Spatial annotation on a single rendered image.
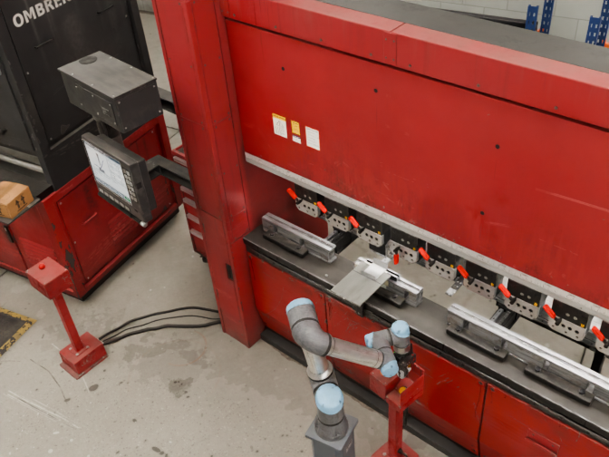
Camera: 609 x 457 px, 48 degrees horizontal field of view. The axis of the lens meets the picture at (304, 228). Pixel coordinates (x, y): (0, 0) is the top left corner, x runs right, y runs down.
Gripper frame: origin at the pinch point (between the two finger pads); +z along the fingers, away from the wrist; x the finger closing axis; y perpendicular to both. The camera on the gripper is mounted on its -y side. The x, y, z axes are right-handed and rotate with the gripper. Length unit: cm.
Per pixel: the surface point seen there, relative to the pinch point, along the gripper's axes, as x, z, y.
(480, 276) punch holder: -10, -41, 42
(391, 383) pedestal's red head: 4.4, 7.4, -1.4
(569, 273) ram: -46, -62, 50
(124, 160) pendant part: 142, -79, -38
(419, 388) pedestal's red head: -4.9, 11.3, 7.0
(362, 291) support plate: 40.3, -14.8, 16.8
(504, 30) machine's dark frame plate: 5, -141, 70
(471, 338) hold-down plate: -11.1, -3.7, 36.8
